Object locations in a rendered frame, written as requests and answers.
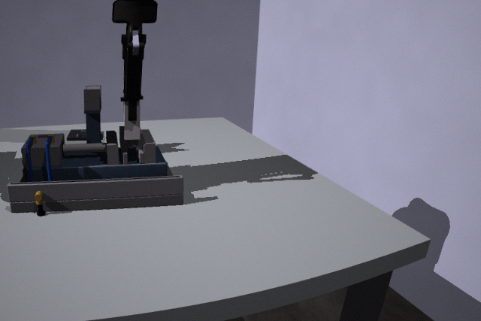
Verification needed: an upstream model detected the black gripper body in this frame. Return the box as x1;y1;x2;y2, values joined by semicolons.
112;0;158;45

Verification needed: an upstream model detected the grey block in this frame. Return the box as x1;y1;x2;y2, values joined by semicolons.
119;126;143;151

